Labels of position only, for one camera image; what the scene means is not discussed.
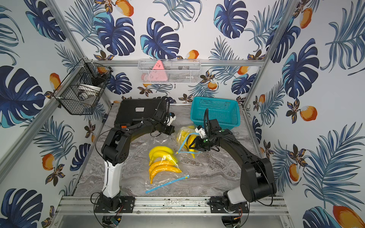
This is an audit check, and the yellow banana bunch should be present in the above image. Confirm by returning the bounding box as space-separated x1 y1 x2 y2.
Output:
148 146 182 184
176 125 198 159

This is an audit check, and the clear zip-top bag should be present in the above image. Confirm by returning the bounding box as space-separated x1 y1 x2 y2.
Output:
125 131 191 194
176 125 207 159

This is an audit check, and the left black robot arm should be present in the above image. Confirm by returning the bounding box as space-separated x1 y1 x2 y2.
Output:
101 97 175 200

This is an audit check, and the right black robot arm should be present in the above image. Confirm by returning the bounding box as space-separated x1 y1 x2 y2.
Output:
193 108 277 206

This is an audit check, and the yellow banana bunch on table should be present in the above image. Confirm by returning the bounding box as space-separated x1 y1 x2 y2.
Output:
148 146 182 184

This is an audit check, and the clear zip-top bag on table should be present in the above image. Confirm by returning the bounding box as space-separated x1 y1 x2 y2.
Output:
125 131 191 194

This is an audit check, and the black plastic tool case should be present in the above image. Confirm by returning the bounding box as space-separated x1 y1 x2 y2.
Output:
114 98 168 128

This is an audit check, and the teal plastic basket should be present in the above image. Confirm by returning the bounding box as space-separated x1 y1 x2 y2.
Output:
190 97 240 130

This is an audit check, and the pink triangular item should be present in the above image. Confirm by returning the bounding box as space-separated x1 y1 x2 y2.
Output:
148 60 168 82

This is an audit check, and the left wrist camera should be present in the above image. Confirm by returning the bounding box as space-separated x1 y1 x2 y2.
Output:
167 113 176 126

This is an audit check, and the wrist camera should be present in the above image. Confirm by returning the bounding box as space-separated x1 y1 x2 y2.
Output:
195 125 208 139
167 113 176 126

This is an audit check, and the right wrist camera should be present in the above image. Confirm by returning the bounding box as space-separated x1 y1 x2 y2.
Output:
195 125 208 139

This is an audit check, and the white wire wall basket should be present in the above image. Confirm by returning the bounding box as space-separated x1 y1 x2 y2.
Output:
138 59 201 84

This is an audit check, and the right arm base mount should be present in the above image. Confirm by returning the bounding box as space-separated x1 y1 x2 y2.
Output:
207 195 250 214

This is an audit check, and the black wire basket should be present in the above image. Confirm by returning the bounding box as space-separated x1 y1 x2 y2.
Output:
52 59 113 115

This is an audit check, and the aluminium front rail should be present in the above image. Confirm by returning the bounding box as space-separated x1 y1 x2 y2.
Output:
56 196 289 216

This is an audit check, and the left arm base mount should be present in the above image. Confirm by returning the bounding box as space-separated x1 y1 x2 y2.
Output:
94 195 136 213

